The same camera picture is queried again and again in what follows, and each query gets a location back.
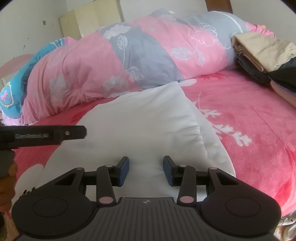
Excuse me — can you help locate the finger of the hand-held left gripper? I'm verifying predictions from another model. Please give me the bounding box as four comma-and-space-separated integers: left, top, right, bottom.
62, 126, 87, 140

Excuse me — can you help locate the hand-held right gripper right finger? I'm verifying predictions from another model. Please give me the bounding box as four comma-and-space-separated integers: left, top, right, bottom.
163, 156, 241, 207

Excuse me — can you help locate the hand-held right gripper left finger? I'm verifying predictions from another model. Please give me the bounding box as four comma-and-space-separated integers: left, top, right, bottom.
47, 156, 130, 207

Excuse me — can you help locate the white sweatshirt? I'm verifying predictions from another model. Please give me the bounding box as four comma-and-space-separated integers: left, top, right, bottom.
42, 82, 236, 200

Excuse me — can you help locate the pile of folded clothes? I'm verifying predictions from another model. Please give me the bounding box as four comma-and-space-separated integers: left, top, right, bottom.
231, 32, 296, 107

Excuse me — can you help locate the person's left hand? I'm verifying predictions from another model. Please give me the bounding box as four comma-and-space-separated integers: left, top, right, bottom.
0, 160, 18, 212

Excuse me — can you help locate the blue plush pillow with bow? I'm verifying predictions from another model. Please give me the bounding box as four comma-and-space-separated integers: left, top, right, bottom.
0, 38, 66, 118

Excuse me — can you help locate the white pink headboard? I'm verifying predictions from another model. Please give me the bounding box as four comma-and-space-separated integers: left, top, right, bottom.
0, 54, 35, 86

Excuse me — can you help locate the pink grey floral quilt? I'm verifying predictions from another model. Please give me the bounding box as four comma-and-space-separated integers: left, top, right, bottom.
22, 9, 277, 122

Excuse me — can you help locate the pink fleece blanket leaf print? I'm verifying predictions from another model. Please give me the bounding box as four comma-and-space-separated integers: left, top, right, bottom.
5, 68, 296, 232

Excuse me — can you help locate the cream wardrobe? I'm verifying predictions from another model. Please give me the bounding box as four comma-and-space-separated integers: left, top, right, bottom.
59, 0, 125, 42

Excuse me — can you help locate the brown wooden door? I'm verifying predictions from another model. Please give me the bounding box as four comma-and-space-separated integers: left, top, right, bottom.
206, 0, 233, 13

